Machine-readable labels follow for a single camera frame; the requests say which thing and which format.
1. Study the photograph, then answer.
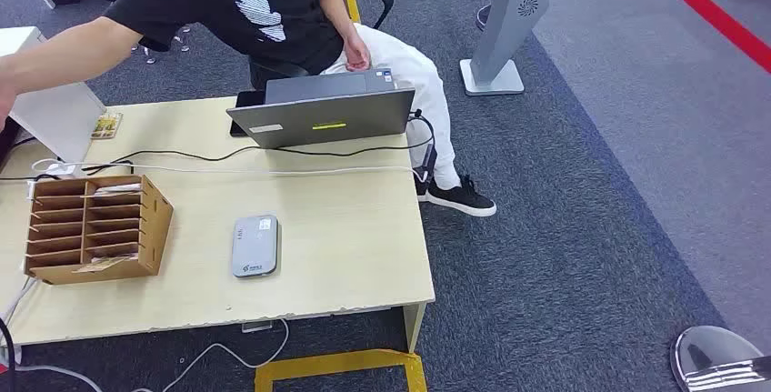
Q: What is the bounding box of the person's left hand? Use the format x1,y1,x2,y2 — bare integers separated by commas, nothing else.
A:
343,30,372,73

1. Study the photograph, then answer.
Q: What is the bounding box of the person's right hand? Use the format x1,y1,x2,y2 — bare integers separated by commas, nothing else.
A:
0,57,19,133

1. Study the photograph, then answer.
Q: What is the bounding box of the person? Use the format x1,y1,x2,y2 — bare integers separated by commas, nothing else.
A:
0,0,498,218

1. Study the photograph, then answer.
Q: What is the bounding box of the yellow patterned card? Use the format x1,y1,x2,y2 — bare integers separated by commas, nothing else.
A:
90,112,124,140

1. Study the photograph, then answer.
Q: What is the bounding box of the white card in organizer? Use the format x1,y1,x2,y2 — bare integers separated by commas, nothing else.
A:
93,183,143,196

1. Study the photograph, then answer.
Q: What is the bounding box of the wooden card organizer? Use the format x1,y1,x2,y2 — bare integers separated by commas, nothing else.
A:
24,175,175,286

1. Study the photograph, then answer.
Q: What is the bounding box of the yellow floor tape strip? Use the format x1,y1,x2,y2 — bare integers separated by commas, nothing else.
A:
336,0,362,25

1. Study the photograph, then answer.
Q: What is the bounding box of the white cabinet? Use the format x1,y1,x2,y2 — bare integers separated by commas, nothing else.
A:
0,26,107,165

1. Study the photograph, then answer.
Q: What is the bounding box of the grey laptop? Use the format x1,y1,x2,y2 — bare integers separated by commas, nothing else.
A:
226,68,416,150

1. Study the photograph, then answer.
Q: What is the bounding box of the black phone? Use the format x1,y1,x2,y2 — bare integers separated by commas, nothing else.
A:
229,90,266,138

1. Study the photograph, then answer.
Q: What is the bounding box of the black power adapter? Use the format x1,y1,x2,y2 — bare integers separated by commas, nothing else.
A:
421,144,438,181

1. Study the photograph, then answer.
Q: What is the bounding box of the grey kiosk stand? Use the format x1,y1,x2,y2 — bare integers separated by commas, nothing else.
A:
459,0,551,97

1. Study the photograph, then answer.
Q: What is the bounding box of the beige desk leg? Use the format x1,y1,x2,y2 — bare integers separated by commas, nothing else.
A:
402,301,428,355

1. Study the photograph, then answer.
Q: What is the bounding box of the short black desk cable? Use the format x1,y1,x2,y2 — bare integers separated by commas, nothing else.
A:
0,173,62,183

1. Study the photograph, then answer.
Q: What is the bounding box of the thin black laptop cable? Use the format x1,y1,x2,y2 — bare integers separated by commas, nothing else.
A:
81,110,436,176

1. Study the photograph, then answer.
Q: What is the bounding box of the white desk cable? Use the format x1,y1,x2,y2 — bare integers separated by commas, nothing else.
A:
31,158,429,183

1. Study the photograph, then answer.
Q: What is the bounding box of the thick black cable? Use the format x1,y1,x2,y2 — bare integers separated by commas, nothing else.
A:
0,317,17,392

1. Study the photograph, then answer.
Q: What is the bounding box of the yellow floor tape frame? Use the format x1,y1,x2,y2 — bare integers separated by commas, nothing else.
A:
254,349,428,392

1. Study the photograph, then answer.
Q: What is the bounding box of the white looping floor cable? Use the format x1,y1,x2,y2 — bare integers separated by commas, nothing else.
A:
129,317,291,392

